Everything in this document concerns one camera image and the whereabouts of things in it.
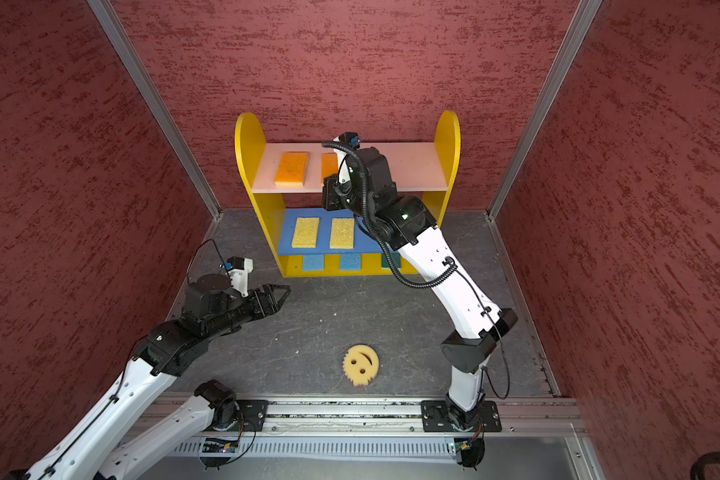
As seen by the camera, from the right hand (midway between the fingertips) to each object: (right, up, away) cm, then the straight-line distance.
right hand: (325, 185), depth 64 cm
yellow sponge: (-11, -10, +30) cm, 34 cm away
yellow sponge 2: (+1, -11, +29) cm, 31 cm away
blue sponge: (-9, -20, +36) cm, 42 cm away
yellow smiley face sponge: (+7, -46, +15) cm, 49 cm away
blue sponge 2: (+3, -20, +38) cm, 43 cm away
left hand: (-12, -27, +7) cm, 30 cm away
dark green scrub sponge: (+19, -19, +39) cm, 48 cm away
